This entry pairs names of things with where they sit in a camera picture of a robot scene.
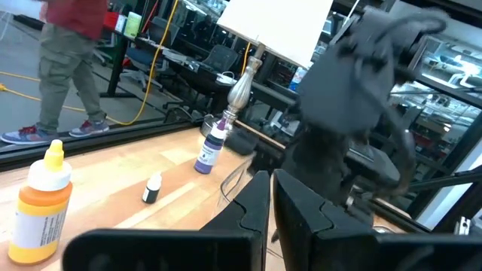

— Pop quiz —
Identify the light green cylindrical container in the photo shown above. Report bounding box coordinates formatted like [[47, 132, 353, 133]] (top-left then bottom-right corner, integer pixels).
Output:
[[123, 11, 143, 38]]

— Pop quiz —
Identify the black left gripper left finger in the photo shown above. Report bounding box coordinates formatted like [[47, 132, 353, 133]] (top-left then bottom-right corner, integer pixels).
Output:
[[62, 169, 271, 271]]

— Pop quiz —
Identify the blue white container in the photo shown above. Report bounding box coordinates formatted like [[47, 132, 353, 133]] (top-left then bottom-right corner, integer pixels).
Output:
[[288, 66, 308, 92]]

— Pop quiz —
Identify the grey office chair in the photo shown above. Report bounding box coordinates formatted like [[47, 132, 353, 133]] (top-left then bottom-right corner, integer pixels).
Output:
[[201, 44, 240, 75]]

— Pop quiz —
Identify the large purple food coloring bottle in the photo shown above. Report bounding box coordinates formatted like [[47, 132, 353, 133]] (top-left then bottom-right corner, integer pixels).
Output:
[[194, 117, 228, 175]]

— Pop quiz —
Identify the small black food coloring bottle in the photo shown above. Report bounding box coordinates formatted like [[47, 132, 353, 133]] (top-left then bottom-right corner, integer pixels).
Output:
[[142, 171, 163, 205]]

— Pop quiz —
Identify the white lamp shade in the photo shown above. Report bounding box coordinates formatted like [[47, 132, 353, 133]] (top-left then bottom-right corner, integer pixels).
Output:
[[199, 0, 335, 140]]

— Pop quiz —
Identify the person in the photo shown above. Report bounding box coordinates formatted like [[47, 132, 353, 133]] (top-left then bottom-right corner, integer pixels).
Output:
[[0, 0, 111, 146]]

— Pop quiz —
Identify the black aluminium table frame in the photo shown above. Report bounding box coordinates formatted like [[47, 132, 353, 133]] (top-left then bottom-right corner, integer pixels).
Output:
[[0, 118, 434, 234]]

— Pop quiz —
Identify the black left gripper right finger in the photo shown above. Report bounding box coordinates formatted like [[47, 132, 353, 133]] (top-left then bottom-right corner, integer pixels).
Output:
[[273, 168, 482, 271]]

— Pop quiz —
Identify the red box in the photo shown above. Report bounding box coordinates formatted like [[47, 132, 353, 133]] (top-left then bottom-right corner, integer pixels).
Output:
[[102, 11, 120, 31]]

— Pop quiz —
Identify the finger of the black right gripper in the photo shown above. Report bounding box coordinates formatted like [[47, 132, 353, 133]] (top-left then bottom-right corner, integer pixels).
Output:
[[282, 126, 319, 205], [318, 127, 353, 205]]

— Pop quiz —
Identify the white box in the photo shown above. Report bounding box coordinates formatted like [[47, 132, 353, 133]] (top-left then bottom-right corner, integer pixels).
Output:
[[114, 14, 128, 34]]

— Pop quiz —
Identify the blue office chair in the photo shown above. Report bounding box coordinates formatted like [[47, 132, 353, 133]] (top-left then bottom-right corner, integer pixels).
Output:
[[120, 17, 166, 91]]

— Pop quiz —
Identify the large yellow food coloring bottle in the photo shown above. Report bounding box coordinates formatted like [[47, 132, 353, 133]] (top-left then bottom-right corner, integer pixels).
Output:
[[7, 139, 73, 266]]

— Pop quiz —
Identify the clear plastic bin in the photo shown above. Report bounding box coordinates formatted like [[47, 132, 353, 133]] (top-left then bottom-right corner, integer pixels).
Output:
[[212, 151, 276, 242]]

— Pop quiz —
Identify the black office desk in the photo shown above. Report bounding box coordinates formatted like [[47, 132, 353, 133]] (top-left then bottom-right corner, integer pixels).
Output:
[[101, 26, 298, 114]]

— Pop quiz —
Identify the yellow extension cable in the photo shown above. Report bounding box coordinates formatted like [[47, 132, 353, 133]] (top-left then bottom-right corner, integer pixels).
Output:
[[0, 0, 180, 127]]

